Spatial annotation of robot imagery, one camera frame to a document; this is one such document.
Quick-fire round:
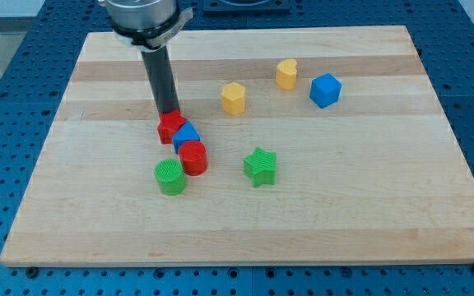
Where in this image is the wooden board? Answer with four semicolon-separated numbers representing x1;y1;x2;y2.
0;25;474;267

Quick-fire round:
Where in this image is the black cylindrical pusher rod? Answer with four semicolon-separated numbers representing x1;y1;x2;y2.
142;46;180;114

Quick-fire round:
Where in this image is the green star block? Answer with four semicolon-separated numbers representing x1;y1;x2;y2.
244;146;277;187

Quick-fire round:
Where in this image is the green cylinder block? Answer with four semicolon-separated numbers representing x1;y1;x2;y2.
154;159;187;196

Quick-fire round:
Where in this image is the yellow hexagon block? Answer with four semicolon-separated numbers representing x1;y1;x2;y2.
221;82;246;115

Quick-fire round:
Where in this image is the red star block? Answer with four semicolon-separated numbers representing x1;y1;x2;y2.
157;110;188;144

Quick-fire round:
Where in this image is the blue cube block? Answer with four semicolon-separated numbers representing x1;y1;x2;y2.
309;73;342;109

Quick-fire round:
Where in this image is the blue triangle block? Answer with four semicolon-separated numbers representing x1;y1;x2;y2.
172;121;201;154

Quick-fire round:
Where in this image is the yellow heart block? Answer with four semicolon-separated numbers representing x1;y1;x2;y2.
275;58;298;90

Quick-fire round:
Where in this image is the red cylinder block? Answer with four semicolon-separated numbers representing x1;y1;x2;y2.
179;141;208;176

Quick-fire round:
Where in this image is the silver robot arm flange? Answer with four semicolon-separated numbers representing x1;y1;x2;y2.
99;0;194;52

